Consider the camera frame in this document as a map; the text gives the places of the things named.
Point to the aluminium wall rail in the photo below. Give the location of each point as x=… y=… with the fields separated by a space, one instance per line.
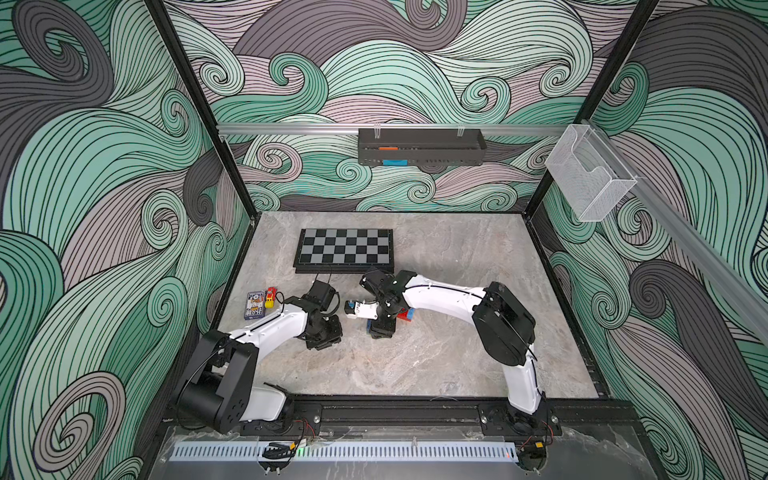
x=304 y=128
x=660 y=188

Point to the blue card pack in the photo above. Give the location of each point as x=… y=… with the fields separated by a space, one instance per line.
x=255 y=305

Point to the aluminium wall rail right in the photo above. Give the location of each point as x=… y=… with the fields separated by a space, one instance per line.
x=660 y=188

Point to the clear plastic wall holder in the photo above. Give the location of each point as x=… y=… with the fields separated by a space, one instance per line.
x=589 y=172

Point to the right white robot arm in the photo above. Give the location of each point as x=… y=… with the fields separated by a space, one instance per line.
x=504 y=325

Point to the red yellow toy car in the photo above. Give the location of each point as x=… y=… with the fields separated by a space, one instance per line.
x=270 y=297

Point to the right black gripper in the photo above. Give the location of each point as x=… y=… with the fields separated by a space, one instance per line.
x=382 y=325

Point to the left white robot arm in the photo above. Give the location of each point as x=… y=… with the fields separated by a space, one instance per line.
x=217 y=386

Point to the white perforated cable duct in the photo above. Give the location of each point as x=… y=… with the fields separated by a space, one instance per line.
x=350 y=451

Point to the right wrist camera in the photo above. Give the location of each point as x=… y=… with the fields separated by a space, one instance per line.
x=361 y=309

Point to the black grey chessboard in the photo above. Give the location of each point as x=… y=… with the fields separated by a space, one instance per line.
x=344 y=251

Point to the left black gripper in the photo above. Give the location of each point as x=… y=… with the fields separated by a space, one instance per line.
x=335 y=336

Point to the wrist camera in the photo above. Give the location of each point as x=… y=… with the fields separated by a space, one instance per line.
x=324 y=295
x=361 y=309

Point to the red lego brick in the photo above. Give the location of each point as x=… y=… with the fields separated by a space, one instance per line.
x=404 y=316

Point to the aluminium wall rail back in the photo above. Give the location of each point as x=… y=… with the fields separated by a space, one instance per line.
x=304 y=128

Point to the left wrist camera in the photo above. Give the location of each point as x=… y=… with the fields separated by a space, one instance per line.
x=324 y=295

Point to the black wall shelf tray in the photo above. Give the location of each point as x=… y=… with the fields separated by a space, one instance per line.
x=422 y=148

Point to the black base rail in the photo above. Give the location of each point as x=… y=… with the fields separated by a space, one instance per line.
x=318 y=417

